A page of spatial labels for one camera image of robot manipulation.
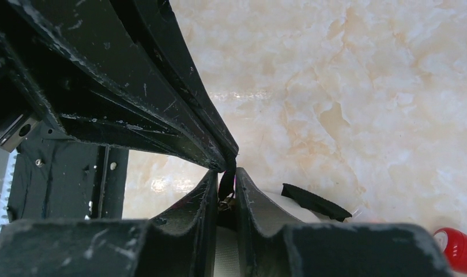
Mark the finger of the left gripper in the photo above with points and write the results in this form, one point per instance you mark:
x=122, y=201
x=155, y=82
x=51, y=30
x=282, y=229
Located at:
x=153, y=25

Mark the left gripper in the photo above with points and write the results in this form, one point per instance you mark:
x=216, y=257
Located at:
x=74, y=66

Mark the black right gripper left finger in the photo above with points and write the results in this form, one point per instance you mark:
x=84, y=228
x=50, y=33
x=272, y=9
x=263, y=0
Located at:
x=178, y=242

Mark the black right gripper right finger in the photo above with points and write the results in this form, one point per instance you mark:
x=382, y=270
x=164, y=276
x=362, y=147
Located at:
x=363, y=249

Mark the cream canvas backpack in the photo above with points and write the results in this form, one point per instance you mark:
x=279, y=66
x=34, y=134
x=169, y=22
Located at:
x=294, y=206

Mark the red black stamp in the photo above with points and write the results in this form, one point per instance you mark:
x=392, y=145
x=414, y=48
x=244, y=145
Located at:
x=453, y=244

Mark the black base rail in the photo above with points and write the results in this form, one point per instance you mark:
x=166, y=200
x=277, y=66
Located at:
x=58, y=177

